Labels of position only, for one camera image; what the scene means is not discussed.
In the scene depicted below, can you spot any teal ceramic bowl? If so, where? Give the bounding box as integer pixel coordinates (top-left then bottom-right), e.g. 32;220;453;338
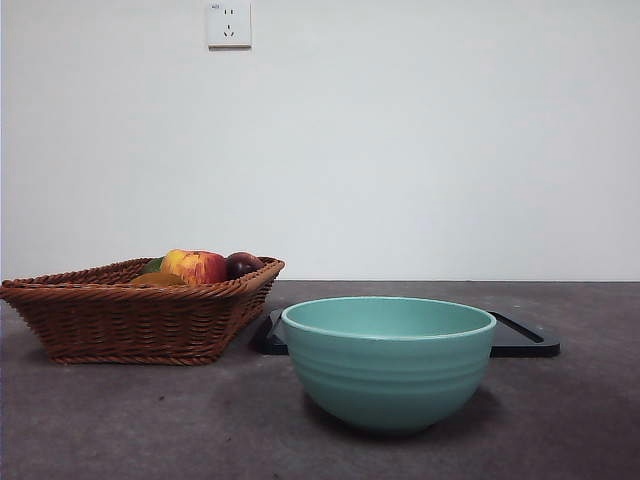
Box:
280;295;498;435

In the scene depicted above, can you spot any brown kiwi fruit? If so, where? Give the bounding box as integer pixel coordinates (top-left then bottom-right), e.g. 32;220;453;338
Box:
129;271;189;288

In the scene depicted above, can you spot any dark red plum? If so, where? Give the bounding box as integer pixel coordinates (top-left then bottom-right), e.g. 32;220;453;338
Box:
225;251;265;282

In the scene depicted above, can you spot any red yellow apple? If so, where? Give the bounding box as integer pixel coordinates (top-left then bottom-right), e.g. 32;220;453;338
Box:
159;248;229;287

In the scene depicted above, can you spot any brown wicker basket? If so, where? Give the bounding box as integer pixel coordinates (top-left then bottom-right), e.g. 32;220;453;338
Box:
0;256;287;366

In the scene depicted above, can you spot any dark rectangular tray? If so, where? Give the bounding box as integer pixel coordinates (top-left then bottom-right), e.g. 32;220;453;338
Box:
248;308;562;358

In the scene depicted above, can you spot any white wall socket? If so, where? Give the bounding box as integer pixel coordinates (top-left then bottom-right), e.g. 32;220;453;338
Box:
207;0;253;51

